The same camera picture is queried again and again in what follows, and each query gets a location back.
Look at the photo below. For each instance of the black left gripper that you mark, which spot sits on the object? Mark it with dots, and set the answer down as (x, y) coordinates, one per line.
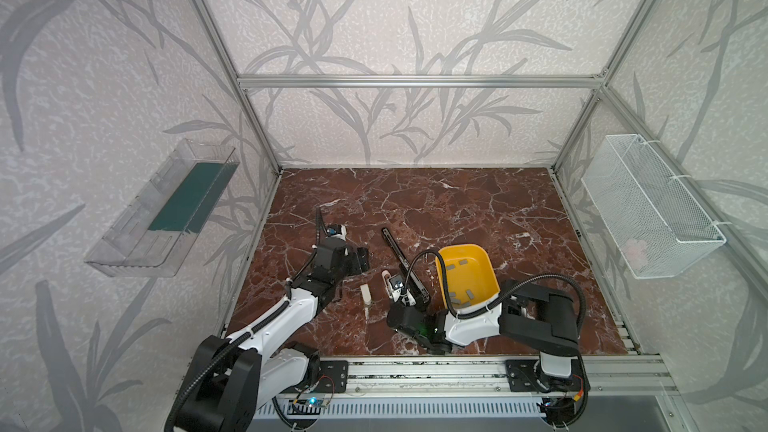
(335, 249)

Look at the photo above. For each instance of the beige white stapler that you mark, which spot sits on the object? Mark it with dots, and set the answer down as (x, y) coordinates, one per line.
(366, 295)

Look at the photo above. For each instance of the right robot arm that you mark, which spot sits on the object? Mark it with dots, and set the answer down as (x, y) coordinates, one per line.
(545, 312)

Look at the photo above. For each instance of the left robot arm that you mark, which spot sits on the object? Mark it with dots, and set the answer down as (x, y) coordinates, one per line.
(229, 378)

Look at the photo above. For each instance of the yellow plastic tray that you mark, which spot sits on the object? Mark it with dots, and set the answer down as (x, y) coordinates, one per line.
(478, 276)

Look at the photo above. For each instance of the white slotted cable duct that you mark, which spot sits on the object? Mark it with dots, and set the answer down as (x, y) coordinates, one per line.
(457, 407)

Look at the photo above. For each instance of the aluminium frame crossbar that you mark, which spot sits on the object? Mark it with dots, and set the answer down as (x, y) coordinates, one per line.
(252, 82)

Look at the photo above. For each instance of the clear plastic wall bin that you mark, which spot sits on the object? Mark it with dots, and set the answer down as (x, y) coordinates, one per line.
(152, 237)

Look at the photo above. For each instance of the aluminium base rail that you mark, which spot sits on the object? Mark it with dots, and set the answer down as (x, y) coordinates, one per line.
(485, 376)

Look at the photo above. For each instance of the white wire wall basket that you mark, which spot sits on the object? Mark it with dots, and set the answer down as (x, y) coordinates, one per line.
(659, 228)

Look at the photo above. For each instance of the aluminium frame corner post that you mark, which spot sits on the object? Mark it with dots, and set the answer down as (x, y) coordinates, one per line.
(231, 78)

